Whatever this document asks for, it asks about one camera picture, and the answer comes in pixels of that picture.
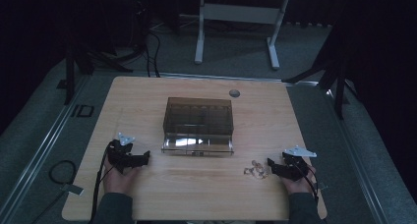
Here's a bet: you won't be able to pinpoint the transparent brown drawer box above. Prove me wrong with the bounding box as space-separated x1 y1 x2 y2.
160 96 236 158

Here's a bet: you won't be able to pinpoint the person's left hand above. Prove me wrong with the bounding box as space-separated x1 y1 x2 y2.
102 159 143 196

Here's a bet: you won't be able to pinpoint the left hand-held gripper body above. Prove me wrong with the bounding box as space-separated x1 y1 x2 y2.
106 132 141 175

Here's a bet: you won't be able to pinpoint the black cables on floor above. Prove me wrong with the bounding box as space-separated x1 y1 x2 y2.
116 7 162 79

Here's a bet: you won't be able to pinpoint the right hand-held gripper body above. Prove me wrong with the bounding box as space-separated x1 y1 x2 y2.
280 144 318 183

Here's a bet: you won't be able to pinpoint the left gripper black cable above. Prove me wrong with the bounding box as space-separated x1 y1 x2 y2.
88 144 114 224

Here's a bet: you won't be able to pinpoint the person's right hand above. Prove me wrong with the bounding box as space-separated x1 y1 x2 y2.
280 163 319 196

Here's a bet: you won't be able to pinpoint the white desk frame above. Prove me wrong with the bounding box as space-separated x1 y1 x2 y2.
194 0 292 71

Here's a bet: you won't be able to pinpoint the black looped floor cable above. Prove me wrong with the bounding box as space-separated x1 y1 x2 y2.
30 159 85 224

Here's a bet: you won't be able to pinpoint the black tripod stand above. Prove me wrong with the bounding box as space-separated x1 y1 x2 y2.
57 36 134 106
282 30 357 121

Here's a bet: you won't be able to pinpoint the pile of small clear pieces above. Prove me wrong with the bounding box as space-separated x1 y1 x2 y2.
242 159 271 181

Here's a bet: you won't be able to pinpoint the metal floor rail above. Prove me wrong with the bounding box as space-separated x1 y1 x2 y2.
0 74 91 224
281 80 391 224

